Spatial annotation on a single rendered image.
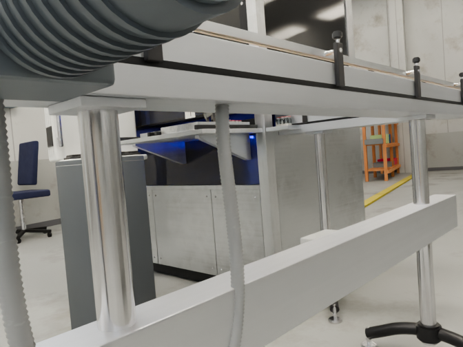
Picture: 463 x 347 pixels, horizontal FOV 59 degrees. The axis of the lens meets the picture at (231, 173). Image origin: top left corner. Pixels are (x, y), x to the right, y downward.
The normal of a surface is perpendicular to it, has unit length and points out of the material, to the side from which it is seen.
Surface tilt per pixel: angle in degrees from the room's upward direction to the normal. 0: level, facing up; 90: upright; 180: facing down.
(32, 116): 90
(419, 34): 90
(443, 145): 90
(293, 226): 90
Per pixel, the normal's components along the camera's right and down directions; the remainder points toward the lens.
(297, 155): 0.73, -0.03
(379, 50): -0.52, 0.08
